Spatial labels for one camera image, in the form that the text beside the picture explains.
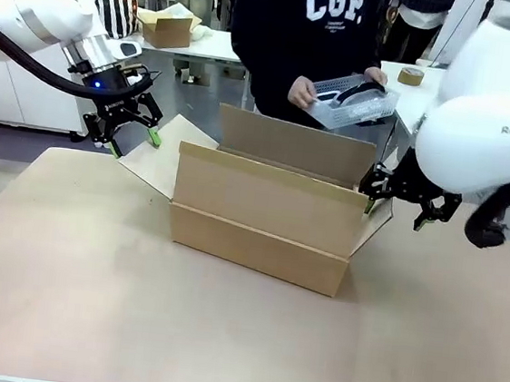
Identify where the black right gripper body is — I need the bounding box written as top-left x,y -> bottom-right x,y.
389,144 -> 448,208

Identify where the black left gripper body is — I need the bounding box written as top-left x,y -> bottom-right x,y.
77,62 -> 142,137

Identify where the white perforated plastic basket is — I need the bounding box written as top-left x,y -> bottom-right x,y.
307,68 -> 406,139

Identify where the black curved gift item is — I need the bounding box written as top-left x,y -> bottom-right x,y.
319,76 -> 388,117

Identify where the large brown cardboard box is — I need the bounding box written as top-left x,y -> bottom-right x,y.
106,92 -> 403,304

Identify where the person's dark sleeved left forearm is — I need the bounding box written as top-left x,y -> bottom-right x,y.
358,27 -> 388,74

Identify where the person's dark sleeved right forearm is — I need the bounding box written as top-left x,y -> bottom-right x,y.
243,68 -> 299,119

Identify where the small open cardboard box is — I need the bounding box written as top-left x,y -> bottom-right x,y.
134,8 -> 197,54

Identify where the person's left hand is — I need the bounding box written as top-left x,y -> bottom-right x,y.
362,64 -> 390,88

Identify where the person's right hand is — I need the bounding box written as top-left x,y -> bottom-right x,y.
287,73 -> 324,112

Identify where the white glossy side table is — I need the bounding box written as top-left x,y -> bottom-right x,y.
373,60 -> 451,140

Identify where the black white striped bag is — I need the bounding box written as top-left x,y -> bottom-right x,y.
85,0 -> 142,43

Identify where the white cabinet with wooden top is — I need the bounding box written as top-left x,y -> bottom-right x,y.
0,0 -> 103,136

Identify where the white table with metal legs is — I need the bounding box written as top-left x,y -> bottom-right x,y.
125,20 -> 248,82

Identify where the brown tape roll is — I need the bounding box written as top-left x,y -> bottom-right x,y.
396,64 -> 427,88

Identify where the white crumpled packing sheet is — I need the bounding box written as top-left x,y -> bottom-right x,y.
153,0 -> 217,44

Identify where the person in dark sweatshirt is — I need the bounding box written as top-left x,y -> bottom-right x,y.
221,0 -> 391,134

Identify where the bystander in plaid shirt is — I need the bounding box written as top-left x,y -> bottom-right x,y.
378,0 -> 459,69

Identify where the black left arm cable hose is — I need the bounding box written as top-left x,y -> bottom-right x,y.
0,21 -> 113,102

